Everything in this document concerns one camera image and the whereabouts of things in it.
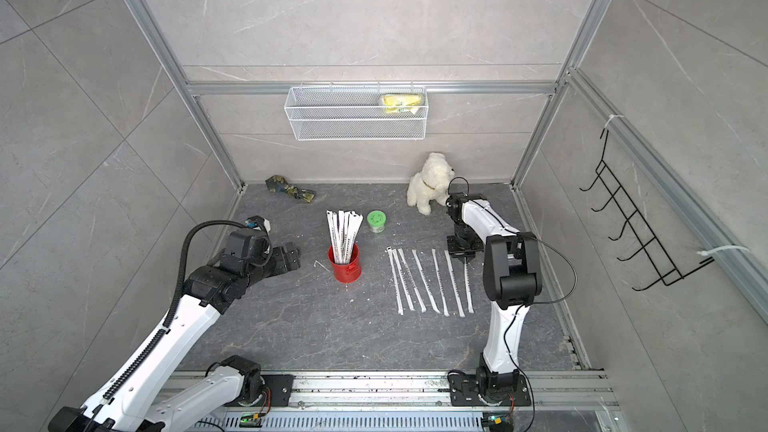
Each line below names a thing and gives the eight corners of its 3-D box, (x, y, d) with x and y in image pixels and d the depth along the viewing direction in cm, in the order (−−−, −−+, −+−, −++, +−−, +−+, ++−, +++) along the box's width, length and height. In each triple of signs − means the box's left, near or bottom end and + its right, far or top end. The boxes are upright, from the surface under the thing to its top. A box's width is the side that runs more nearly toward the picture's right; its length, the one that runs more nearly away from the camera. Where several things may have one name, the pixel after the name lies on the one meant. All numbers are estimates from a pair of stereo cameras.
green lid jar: (367, 233, 107) (366, 224, 103) (368, 219, 111) (367, 210, 107) (386, 233, 107) (386, 224, 103) (386, 219, 111) (386, 210, 107)
